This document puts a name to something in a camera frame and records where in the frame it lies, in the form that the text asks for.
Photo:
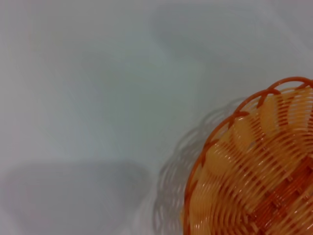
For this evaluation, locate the orange woven plastic basket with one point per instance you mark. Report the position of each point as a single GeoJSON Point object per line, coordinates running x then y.
{"type": "Point", "coordinates": [256, 171]}

